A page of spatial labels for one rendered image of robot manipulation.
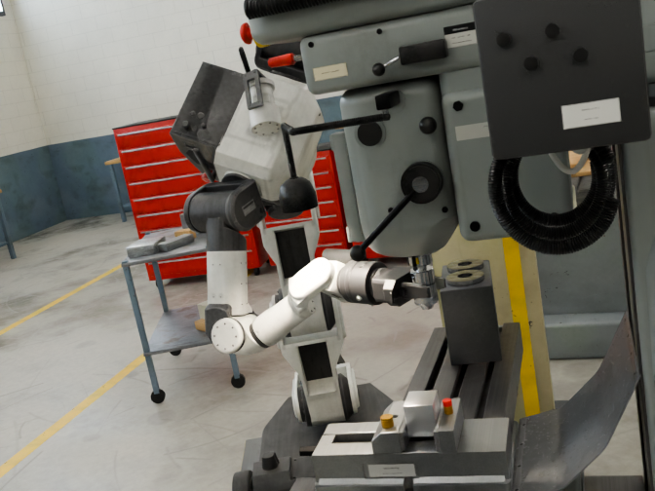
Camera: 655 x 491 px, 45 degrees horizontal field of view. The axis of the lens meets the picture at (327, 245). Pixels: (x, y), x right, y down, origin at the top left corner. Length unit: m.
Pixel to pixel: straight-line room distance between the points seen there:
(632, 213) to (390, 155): 0.41
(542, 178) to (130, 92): 10.98
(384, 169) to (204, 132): 0.58
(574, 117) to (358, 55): 0.43
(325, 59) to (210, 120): 0.54
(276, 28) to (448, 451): 0.78
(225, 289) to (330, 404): 0.77
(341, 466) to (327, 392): 0.92
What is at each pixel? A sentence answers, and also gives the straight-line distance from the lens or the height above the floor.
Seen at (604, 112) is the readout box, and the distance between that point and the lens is 1.07.
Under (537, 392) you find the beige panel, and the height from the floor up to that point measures 0.18.
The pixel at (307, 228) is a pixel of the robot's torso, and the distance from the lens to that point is 2.15.
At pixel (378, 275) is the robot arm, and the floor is 1.26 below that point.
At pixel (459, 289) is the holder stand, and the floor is 1.12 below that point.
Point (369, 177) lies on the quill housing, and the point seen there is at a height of 1.47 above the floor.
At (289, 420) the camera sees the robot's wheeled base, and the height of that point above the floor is 0.57.
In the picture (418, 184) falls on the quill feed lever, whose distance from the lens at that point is 1.35.
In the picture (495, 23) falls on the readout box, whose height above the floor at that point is 1.69.
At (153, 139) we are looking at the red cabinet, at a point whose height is 1.30.
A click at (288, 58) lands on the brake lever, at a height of 1.70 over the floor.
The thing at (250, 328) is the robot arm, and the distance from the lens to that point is 1.74.
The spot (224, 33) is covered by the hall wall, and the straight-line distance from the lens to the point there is 11.39.
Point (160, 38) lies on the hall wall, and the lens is 11.82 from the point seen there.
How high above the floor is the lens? 1.68
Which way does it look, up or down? 13 degrees down
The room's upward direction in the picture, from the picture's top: 11 degrees counter-clockwise
